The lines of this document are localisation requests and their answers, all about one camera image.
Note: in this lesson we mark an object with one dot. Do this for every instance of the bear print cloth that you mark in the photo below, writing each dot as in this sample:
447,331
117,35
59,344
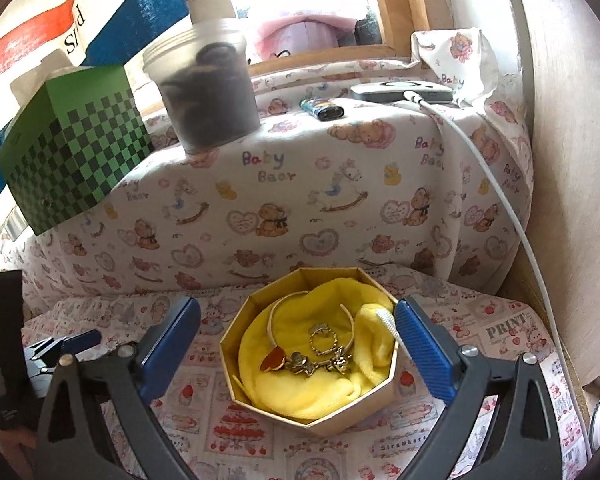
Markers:
330,200

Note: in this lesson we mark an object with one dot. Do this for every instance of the red heart charm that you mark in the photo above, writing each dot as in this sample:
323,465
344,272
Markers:
272,360

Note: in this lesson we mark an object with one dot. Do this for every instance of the blue lighter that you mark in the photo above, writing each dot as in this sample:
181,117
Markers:
322,108

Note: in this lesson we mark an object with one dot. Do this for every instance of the wooden cabinet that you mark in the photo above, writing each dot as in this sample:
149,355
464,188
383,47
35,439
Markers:
580,210

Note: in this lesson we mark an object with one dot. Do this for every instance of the clear plastic container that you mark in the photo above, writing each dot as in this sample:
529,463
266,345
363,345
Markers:
205,110

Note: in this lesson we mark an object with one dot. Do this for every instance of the green checkered tissue box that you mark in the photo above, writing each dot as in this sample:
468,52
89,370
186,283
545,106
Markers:
80,150

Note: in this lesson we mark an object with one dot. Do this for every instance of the thin metal bangle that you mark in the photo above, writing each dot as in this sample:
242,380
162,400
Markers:
269,322

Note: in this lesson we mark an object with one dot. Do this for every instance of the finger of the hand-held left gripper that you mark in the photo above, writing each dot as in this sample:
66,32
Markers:
82,342

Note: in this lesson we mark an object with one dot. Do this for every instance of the pink object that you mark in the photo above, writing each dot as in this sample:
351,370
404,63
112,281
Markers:
300,35

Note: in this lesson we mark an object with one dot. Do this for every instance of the octagonal cardboard box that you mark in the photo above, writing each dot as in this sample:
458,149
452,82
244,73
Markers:
330,422

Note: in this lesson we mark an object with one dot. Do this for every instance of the cartoon print tablecloth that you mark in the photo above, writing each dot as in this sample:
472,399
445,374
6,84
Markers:
280,440

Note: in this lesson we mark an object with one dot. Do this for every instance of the wooden window frame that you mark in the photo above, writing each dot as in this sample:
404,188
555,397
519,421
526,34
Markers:
400,5

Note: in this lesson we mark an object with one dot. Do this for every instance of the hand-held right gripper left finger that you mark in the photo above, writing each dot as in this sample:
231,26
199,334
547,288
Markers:
172,346

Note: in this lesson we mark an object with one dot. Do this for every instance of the small metal charm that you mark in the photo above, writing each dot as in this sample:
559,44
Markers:
340,362
300,362

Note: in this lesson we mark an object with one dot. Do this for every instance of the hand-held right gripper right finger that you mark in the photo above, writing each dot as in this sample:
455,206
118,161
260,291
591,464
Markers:
422,355

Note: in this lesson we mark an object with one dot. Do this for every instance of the white tissue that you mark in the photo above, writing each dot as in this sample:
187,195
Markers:
42,72

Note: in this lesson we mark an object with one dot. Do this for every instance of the yellow cloth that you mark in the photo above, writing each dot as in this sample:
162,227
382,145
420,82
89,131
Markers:
290,395

